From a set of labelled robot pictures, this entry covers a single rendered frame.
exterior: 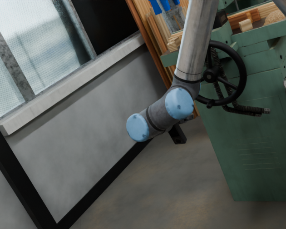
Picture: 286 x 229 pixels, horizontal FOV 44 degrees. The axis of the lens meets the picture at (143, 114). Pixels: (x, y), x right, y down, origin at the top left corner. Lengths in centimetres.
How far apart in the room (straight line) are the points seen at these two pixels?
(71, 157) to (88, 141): 19
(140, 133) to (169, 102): 15
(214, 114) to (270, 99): 29
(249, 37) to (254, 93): 26
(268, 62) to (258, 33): 13
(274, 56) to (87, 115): 155
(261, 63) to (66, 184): 156
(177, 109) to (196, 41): 21
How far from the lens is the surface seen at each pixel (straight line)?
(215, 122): 181
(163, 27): 310
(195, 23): 108
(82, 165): 264
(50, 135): 248
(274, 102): 168
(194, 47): 110
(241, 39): 159
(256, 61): 161
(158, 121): 108
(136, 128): 111
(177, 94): 105
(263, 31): 156
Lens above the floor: 124
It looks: 18 degrees down
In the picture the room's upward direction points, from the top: 24 degrees counter-clockwise
